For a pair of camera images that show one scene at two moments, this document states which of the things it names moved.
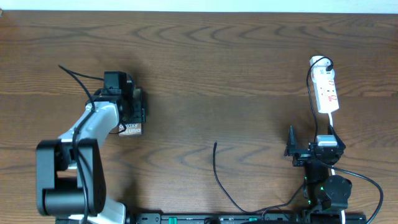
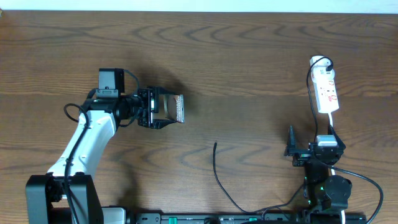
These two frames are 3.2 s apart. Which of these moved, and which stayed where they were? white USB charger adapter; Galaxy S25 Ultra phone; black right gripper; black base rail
Moved: Galaxy S25 Ultra phone
Stayed: white USB charger adapter; black base rail; black right gripper
